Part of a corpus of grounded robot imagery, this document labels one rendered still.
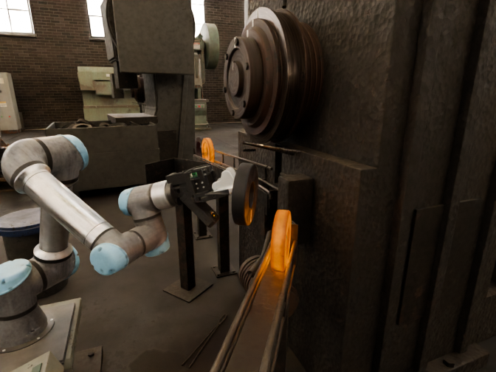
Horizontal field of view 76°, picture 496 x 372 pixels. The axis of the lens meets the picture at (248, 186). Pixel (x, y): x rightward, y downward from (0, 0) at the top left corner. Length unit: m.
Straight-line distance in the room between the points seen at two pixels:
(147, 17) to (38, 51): 7.76
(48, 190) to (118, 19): 2.96
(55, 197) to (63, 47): 10.43
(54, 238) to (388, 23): 1.16
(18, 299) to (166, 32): 3.11
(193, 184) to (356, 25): 0.63
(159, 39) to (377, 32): 3.05
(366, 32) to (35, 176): 0.94
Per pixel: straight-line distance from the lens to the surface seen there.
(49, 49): 11.31
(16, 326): 1.28
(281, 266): 0.78
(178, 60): 3.83
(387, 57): 0.93
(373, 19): 0.99
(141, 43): 3.75
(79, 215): 0.87
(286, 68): 1.04
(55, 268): 1.28
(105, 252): 0.80
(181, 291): 1.90
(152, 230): 0.89
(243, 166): 0.76
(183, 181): 0.83
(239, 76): 1.15
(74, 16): 11.35
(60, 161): 1.06
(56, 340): 1.27
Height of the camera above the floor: 1.07
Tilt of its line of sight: 16 degrees down
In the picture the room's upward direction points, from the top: straight up
